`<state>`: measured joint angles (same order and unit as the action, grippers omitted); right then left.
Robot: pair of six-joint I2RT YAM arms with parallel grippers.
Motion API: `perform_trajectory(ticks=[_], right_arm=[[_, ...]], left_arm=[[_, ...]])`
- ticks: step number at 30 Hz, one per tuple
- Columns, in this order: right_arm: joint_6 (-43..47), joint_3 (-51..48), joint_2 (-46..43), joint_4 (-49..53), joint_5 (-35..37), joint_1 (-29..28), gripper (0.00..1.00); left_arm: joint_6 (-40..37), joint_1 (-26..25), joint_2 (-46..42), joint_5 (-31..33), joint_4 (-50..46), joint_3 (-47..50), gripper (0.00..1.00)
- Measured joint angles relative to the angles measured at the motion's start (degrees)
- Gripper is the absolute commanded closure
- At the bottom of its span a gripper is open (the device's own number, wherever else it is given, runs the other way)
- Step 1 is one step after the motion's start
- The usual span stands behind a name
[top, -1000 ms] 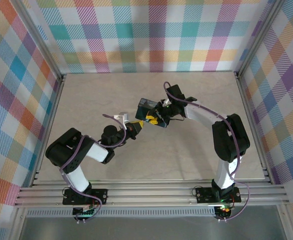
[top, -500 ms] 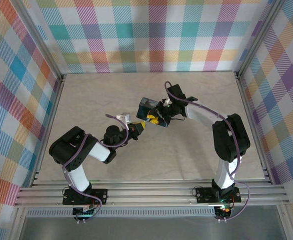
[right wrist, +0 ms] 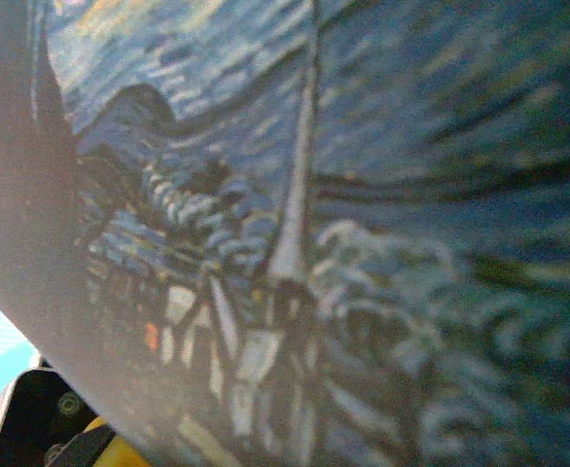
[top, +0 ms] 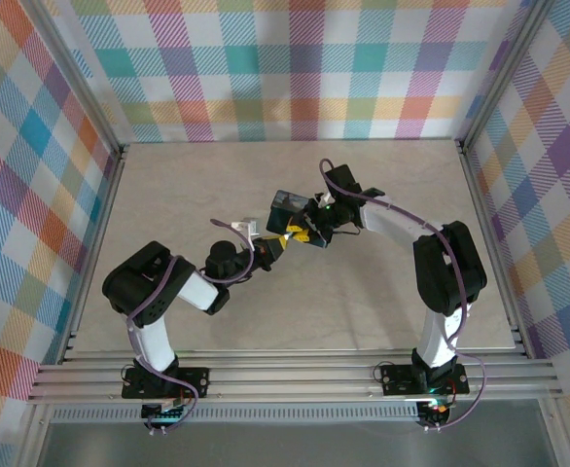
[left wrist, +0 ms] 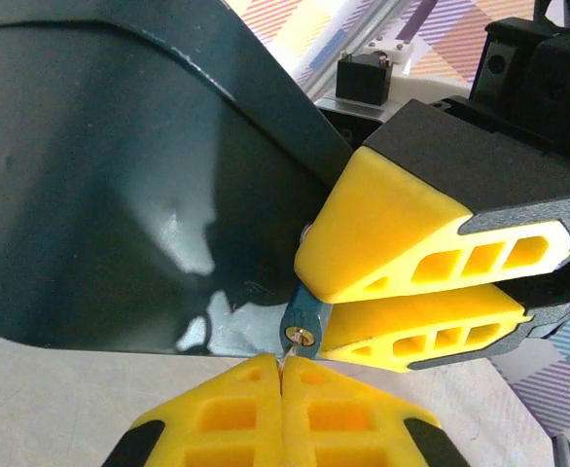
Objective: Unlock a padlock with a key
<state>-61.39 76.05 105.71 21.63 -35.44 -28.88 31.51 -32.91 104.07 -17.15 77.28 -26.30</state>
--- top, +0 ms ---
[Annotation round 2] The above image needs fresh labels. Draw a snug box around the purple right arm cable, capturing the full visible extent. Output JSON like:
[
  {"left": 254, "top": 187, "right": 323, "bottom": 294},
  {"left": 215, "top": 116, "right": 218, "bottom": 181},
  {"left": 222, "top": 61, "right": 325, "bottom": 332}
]
[{"left": 318, "top": 158, "right": 488, "bottom": 433}]

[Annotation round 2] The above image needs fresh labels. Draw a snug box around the grey slotted cable duct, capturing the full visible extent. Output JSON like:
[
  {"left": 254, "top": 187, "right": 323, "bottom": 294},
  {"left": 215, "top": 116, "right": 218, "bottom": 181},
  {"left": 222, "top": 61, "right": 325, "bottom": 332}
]
[{"left": 51, "top": 407, "right": 420, "bottom": 423}]

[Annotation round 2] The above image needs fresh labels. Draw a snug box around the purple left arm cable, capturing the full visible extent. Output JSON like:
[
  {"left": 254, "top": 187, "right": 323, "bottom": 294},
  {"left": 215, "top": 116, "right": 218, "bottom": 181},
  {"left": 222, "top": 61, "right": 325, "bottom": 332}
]
[{"left": 126, "top": 218, "right": 257, "bottom": 436}]

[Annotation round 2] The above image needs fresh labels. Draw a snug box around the grey metal panel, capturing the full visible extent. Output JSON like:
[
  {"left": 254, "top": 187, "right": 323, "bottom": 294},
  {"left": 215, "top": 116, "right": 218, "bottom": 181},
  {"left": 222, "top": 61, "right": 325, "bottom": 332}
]
[{"left": 36, "top": 418, "right": 558, "bottom": 467}]

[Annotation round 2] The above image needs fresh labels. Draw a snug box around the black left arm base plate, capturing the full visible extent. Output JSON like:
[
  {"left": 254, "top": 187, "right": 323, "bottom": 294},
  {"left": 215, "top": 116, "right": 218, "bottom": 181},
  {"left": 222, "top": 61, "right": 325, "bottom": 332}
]
[{"left": 121, "top": 365, "right": 212, "bottom": 401}]

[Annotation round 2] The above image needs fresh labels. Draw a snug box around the aluminium frame post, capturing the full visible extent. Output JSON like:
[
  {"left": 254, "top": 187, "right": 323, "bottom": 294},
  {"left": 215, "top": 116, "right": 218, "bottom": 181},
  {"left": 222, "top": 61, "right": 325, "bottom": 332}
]
[
  {"left": 452, "top": 0, "right": 558, "bottom": 152},
  {"left": 19, "top": 0, "right": 129, "bottom": 160}
]

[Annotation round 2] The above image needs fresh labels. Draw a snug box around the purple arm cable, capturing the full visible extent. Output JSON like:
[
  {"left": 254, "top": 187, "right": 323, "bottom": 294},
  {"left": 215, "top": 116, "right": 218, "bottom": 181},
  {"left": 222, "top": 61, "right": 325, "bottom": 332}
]
[
  {"left": 126, "top": 218, "right": 257, "bottom": 436},
  {"left": 318, "top": 158, "right": 488, "bottom": 433}
]

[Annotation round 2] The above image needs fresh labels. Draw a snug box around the aluminium mounting rail beam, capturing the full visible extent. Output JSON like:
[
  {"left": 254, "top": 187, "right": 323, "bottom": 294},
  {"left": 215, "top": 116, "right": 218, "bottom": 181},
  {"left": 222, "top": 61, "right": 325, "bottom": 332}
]
[{"left": 25, "top": 345, "right": 563, "bottom": 406}]

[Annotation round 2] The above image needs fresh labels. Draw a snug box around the aluminium side rail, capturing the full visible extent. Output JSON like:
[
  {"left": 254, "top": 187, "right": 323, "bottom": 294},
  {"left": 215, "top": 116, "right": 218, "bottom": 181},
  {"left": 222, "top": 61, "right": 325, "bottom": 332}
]
[
  {"left": 58, "top": 143, "right": 130, "bottom": 364},
  {"left": 457, "top": 140, "right": 532, "bottom": 359}
]

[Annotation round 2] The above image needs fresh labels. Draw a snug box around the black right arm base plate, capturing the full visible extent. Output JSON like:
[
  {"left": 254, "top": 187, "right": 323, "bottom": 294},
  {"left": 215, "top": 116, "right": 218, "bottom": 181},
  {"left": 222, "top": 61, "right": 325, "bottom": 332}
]
[{"left": 378, "top": 361, "right": 471, "bottom": 397}]

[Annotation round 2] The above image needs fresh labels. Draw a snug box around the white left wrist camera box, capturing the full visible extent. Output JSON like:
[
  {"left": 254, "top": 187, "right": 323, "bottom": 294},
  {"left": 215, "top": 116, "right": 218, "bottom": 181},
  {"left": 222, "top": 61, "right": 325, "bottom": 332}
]
[{"left": 230, "top": 218, "right": 263, "bottom": 247}]

